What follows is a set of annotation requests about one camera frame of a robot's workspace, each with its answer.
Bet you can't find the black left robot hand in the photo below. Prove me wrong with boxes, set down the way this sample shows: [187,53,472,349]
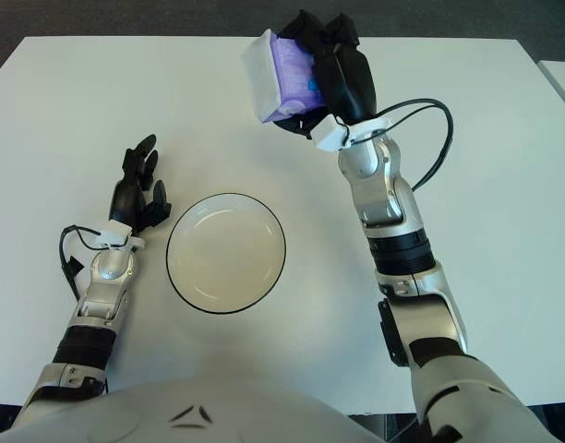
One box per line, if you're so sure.
[108,133,173,234]

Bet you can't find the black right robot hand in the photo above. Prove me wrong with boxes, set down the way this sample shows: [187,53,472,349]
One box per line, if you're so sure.
[272,8,379,139]

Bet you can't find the purple tissue paper pack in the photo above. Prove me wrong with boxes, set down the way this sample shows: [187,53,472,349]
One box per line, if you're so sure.
[240,30,328,125]

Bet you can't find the white plate with black rim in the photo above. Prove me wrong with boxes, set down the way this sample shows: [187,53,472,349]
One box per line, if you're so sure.
[165,192,287,315]

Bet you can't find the white side table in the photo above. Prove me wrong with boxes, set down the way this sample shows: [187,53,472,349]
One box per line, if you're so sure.
[536,59,565,119]

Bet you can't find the grey robot torso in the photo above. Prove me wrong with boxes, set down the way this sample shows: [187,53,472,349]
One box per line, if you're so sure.
[0,373,380,443]

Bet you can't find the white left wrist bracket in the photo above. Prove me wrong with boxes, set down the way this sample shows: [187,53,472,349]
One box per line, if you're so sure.
[95,220,145,250]

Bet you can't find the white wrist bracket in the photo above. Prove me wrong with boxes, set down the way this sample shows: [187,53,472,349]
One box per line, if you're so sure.
[95,220,145,250]
[309,114,392,152]

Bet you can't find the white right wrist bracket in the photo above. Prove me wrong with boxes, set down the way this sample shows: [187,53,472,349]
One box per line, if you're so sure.
[309,114,392,152]

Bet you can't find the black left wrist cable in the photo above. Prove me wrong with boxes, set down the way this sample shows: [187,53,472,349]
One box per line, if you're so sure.
[57,224,108,301]

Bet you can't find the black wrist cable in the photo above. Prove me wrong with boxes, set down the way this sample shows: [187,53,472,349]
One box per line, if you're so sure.
[57,224,108,301]
[342,97,454,193]

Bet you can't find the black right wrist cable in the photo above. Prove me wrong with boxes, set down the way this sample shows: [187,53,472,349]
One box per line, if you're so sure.
[342,97,454,193]

